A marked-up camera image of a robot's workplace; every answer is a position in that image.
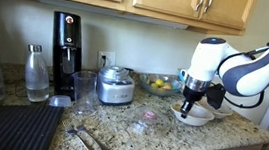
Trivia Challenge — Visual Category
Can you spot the black ribbed drying mat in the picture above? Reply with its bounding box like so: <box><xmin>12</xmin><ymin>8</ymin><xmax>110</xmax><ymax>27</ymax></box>
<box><xmin>0</xmin><ymin>100</ymin><xmax>66</xmax><ymax>150</ymax></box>

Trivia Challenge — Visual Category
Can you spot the yellow lemon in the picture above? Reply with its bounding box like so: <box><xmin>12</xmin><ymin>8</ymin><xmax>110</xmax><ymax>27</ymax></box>
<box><xmin>154</xmin><ymin>78</ymin><xmax>165</xmax><ymax>88</ymax></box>

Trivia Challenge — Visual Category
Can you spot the silver metal fork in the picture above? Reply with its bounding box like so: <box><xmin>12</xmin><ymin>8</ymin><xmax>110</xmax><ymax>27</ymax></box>
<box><xmin>68</xmin><ymin>118</ymin><xmax>113</xmax><ymax>150</ymax></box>
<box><xmin>58</xmin><ymin>120</ymin><xmax>103</xmax><ymax>150</ymax></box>

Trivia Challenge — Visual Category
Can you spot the small translucent plastic lid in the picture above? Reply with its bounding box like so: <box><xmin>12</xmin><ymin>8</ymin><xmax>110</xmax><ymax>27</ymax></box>
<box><xmin>48</xmin><ymin>93</ymin><xmax>73</xmax><ymax>110</ymax></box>

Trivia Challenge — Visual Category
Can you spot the black soda maker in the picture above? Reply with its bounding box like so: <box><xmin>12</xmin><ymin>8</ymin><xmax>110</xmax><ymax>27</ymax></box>
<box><xmin>45</xmin><ymin>10</ymin><xmax>89</xmax><ymax>102</ymax></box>

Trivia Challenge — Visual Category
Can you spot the orange red fruit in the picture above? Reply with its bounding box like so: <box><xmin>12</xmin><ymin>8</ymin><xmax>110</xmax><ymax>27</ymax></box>
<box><xmin>160</xmin><ymin>81</ymin><xmax>174</xmax><ymax>91</ymax></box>

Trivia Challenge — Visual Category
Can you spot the silver cabinet handle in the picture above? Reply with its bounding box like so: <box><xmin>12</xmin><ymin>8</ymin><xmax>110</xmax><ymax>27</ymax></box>
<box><xmin>193</xmin><ymin>0</ymin><xmax>206</xmax><ymax>14</ymax></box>
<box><xmin>202</xmin><ymin>0</ymin><xmax>215</xmax><ymax>15</ymax></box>

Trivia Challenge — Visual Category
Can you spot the clear lid with pink knob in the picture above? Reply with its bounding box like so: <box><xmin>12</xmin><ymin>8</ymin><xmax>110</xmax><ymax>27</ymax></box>
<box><xmin>124</xmin><ymin>104</ymin><xmax>174</xmax><ymax>139</ymax></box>

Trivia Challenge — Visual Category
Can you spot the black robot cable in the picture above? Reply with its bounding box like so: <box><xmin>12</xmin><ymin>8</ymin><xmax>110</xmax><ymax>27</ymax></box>
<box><xmin>222</xmin><ymin>85</ymin><xmax>266</xmax><ymax>112</ymax></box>

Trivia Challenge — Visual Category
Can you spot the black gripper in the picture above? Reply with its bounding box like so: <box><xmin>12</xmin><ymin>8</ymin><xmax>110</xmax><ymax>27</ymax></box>
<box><xmin>178</xmin><ymin>73</ymin><xmax>213</xmax><ymax>122</ymax></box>

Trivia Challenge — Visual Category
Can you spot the blue and white package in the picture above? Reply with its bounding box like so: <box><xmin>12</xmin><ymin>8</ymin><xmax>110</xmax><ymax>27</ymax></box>
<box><xmin>176</xmin><ymin>68</ymin><xmax>189</xmax><ymax>84</ymax></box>

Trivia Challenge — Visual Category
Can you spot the silver countertop appliance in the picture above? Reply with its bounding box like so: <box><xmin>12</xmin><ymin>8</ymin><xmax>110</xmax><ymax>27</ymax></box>
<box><xmin>94</xmin><ymin>63</ymin><xmax>137</xmax><ymax>109</ymax></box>

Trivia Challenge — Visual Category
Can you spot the small yellow green fruit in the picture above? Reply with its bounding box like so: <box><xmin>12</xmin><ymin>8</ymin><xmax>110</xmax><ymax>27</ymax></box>
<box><xmin>149</xmin><ymin>82</ymin><xmax>161</xmax><ymax>90</ymax></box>

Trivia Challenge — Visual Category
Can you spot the clear glass fruit bowl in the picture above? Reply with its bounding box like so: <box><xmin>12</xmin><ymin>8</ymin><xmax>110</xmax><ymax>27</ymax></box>
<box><xmin>136</xmin><ymin>71</ymin><xmax>186</xmax><ymax>100</ymax></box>

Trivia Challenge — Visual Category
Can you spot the white ceramic bowl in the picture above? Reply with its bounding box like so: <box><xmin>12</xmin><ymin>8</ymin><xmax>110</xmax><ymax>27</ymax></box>
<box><xmin>197</xmin><ymin>97</ymin><xmax>235</xmax><ymax>122</ymax></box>
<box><xmin>168</xmin><ymin>100</ymin><xmax>217</xmax><ymax>130</ymax></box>

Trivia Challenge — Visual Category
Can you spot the white under-cabinet light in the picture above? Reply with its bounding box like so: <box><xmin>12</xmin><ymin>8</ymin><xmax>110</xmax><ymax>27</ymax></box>
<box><xmin>33</xmin><ymin>0</ymin><xmax>191</xmax><ymax>31</ymax></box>

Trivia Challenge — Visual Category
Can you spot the small clear water bottle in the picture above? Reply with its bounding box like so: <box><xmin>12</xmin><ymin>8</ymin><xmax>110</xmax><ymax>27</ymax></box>
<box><xmin>21</xmin><ymin>44</ymin><xmax>55</xmax><ymax>105</ymax></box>

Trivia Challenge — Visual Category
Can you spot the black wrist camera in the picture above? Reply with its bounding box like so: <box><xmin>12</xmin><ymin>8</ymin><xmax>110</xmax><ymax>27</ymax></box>
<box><xmin>203</xmin><ymin>82</ymin><xmax>227</xmax><ymax>112</ymax></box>

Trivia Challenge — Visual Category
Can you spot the clear drinking glass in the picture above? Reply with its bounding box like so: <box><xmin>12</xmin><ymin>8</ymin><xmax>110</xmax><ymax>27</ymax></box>
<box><xmin>67</xmin><ymin>69</ymin><xmax>99</xmax><ymax>117</ymax></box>

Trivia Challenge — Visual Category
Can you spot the white wall outlet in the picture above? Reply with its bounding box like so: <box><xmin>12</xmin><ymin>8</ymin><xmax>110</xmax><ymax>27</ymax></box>
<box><xmin>96</xmin><ymin>50</ymin><xmax>118</xmax><ymax>71</ymax></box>

